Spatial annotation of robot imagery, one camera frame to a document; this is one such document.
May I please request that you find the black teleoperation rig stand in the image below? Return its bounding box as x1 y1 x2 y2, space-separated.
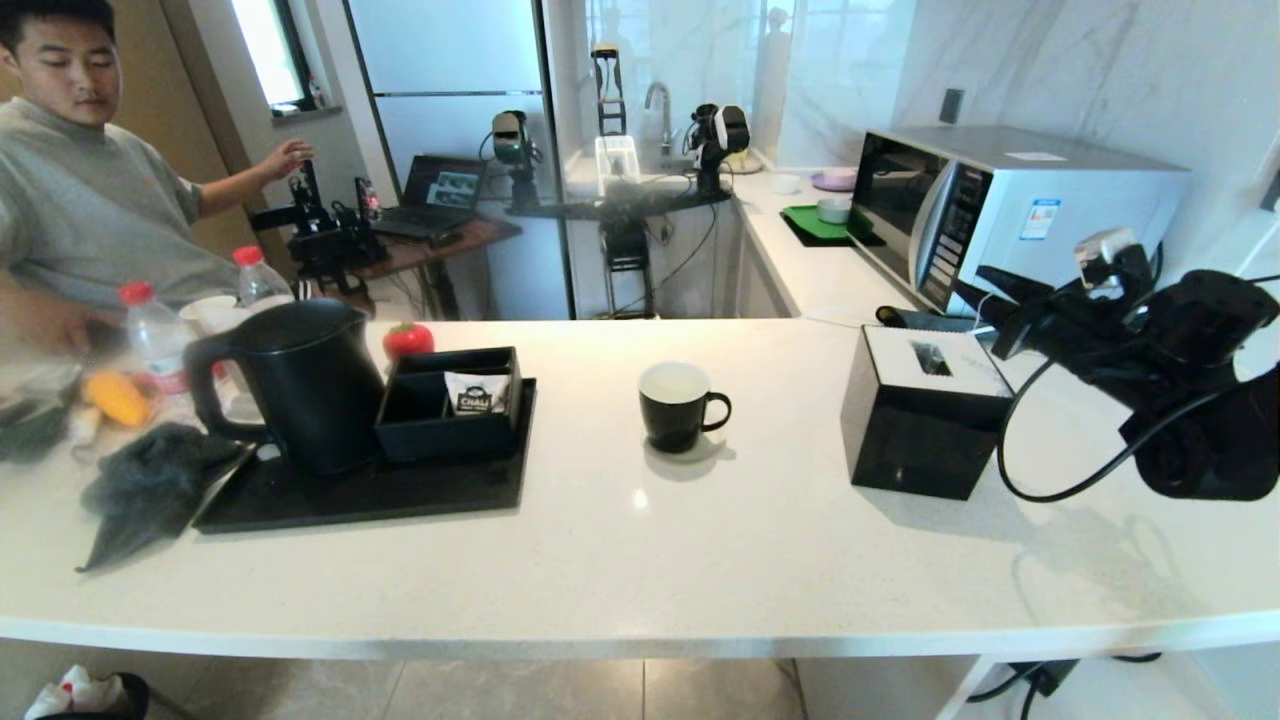
505 45 736 321

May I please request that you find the brown wooden desk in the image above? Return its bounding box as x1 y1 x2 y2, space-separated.
350 215 523 321

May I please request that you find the black tea organizer box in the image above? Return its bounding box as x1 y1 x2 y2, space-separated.
375 347 526 465

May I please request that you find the white translucent basket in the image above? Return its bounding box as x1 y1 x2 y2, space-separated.
594 137 641 199

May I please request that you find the black laptop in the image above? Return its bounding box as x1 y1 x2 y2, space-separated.
372 156 489 241

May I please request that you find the silver microwave oven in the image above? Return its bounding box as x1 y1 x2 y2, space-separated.
848 126 1193 321

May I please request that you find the black electric kettle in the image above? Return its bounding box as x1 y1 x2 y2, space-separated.
183 298 386 479

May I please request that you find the black mug white inside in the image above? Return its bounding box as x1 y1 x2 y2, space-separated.
638 361 733 454

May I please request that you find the translucent white plastic cup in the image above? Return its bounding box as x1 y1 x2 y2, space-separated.
178 295 246 336

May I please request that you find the black trash bin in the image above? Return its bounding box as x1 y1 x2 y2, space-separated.
22 672 151 720

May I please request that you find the black rectangular serving tray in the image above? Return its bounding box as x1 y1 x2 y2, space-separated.
192 378 538 534

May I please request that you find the window with dark frame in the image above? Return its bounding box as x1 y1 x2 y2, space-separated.
228 0 321 119

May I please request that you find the person in grey shirt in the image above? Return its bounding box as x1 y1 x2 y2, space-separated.
0 0 316 353

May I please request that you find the black tissue box white lid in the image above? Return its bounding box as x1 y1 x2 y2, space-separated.
838 325 1017 501

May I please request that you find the green and black tray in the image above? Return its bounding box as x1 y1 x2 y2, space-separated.
779 205 886 249

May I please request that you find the chrome kitchen faucet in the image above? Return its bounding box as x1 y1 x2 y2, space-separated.
643 83 676 161

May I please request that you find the dark grey cloth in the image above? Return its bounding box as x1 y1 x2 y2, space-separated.
78 422 246 573

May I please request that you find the red tomato shaped toy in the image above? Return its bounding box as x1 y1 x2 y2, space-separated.
383 322 436 360

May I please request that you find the grey power adapter brick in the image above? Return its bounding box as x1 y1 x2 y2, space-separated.
1005 660 1079 698

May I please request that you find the clear water bottle red cap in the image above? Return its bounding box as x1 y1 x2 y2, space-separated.
118 282 201 396
232 245 297 309

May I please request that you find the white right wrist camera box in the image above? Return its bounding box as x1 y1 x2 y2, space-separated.
1074 228 1141 299

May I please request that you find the white refrigerator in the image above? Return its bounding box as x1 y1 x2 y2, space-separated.
343 0 576 321

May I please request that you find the white tea bag packet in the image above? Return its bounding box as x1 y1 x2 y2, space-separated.
445 372 512 416

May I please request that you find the white crumpled paper trash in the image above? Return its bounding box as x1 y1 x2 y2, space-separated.
25 665 126 720

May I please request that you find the black adapter cable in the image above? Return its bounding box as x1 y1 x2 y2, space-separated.
965 650 1166 720

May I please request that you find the white power cable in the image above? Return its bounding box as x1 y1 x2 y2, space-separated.
1235 215 1280 281

